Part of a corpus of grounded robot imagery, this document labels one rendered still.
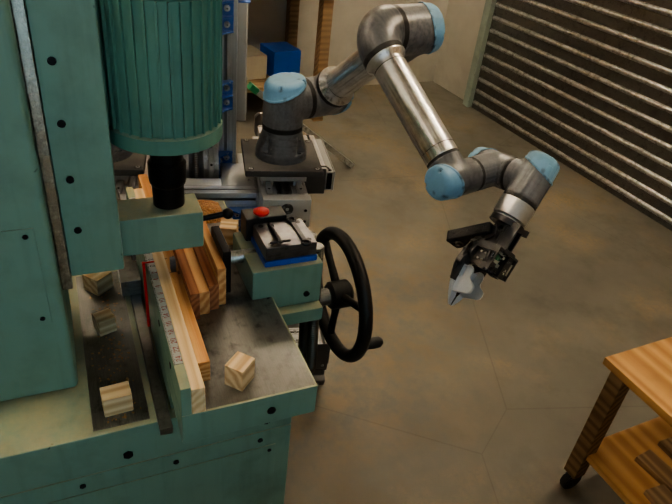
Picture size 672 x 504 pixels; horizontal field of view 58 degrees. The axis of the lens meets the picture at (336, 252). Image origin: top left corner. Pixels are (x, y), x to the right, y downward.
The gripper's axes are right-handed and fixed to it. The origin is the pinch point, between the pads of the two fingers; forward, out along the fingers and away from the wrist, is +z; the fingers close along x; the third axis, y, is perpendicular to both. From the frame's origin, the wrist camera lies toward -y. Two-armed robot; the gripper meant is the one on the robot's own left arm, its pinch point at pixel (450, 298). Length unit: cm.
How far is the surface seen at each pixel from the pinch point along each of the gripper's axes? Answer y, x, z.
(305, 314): -3.6, -28.1, 17.4
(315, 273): -3.5, -31.3, 9.8
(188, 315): -1, -51, 26
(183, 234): -9, -55, 15
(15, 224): -3, -80, 24
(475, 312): -81, 112, -5
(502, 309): -78, 122, -12
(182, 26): 4, -77, -10
